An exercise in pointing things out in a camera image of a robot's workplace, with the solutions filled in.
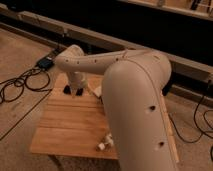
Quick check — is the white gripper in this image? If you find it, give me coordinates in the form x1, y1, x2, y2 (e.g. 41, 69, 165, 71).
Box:
68, 72, 87, 90

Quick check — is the black eraser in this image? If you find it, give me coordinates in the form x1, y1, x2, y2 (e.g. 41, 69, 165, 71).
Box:
76, 88, 83, 96

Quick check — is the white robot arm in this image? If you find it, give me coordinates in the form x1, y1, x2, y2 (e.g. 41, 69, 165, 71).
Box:
55, 45, 178, 171

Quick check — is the white small box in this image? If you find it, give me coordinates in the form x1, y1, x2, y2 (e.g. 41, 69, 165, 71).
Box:
93, 86, 102, 98

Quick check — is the black power adapter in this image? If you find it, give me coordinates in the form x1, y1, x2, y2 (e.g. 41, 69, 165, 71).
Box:
36, 57, 54, 70

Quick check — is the long wooden beam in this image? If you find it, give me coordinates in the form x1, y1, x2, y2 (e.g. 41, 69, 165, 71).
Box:
0, 3, 213, 81

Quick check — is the white plastic bottle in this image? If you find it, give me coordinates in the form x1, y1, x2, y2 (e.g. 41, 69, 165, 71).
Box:
97, 133, 114, 151

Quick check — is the black cable at right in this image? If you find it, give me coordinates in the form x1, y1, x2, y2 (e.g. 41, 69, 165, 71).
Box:
168, 89, 213, 158

